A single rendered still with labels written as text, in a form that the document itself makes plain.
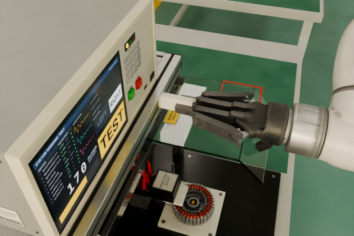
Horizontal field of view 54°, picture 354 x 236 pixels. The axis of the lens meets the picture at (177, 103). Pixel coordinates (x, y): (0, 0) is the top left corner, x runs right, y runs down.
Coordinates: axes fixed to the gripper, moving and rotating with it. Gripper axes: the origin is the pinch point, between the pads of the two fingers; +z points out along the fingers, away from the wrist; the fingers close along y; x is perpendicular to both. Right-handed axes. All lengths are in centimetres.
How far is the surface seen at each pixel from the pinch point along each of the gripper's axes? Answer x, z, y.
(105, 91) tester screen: 7.6, 9.5, -9.0
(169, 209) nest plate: -40.0, 2.4, 1.4
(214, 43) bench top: -43, 11, 92
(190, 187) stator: -36.8, -1.7, 7.7
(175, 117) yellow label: -11.7, 2.8, 7.7
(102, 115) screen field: 3.9, 9.5, -10.9
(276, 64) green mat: -43, -19, 83
